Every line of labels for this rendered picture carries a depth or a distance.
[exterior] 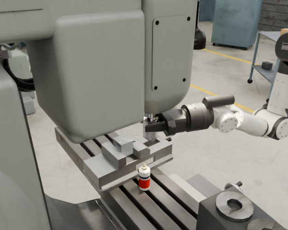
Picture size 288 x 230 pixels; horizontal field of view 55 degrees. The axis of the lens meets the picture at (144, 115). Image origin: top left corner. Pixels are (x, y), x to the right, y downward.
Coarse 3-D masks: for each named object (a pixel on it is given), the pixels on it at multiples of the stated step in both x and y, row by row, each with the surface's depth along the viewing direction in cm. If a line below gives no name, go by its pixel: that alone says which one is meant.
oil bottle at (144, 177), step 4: (144, 164) 95; (140, 168) 97; (144, 168) 95; (148, 168) 97; (140, 172) 95; (144, 172) 95; (148, 172) 95; (140, 176) 96; (144, 176) 96; (148, 176) 96; (140, 180) 97; (144, 180) 96; (148, 180) 97; (140, 184) 98; (144, 184) 97; (148, 184) 98; (140, 188) 99; (144, 188) 98; (148, 188) 99
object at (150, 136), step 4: (144, 124) 82; (148, 124) 81; (144, 128) 83; (144, 132) 84; (148, 132) 83; (152, 132) 83; (156, 132) 84; (144, 136) 84; (148, 136) 83; (152, 136) 83; (156, 136) 84
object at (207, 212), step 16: (224, 192) 70; (240, 192) 72; (208, 208) 67; (224, 208) 66; (240, 208) 67; (256, 208) 67; (208, 224) 68; (224, 224) 63; (240, 224) 63; (256, 224) 62; (272, 224) 62
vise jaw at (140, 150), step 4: (128, 136) 110; (132, 136) 110; (136, 140) 108; (136, 144) 106; (140, 144) 106; (136, 148) 103; (140, 148) 103; (144, 148) 103; (148, 148) 105; (136, 152) 103; (140, 152) 103; (144, 152) 104; (148, 152) 106; (136, 156) 104; (140, 156) 104; (144, 156) 105
